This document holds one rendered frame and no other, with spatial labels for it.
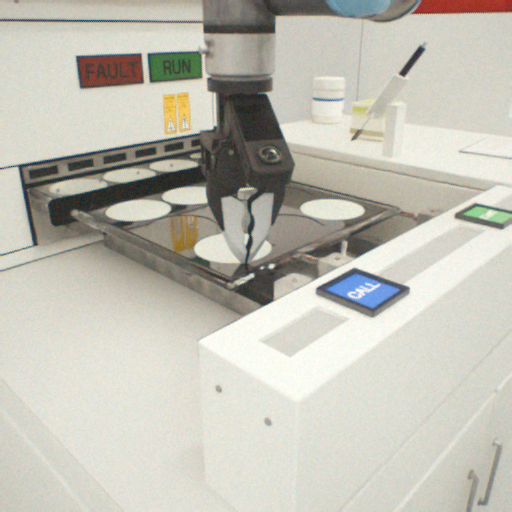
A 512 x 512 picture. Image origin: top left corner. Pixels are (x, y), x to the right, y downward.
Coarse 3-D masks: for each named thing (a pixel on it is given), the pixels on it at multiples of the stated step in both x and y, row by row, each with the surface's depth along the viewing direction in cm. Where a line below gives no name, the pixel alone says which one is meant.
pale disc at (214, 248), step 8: (208, 240) 69; (216, 240) 69; (224, 240) 69; (200, 248) 67; (208, 248) 67; (216, 248) 67; (224, 248) 67; (264, 248) 67; (200, 256) 64; (208, 256) 64; (216, 256) 64; (224, 256) 64; (232, 256) 64; (256, 256) 64; (264, 256) 64
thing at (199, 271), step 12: (72, 216) 80; (84, 216) 78; (96, 228) 76; (108, 228) 73; (132, 240) 69; (144, 240) 68; (156, 252) 66; (168, 252) 65; (180, 264) 63; (192, 264) 62; (204, 276) 60; (216, 276) 59
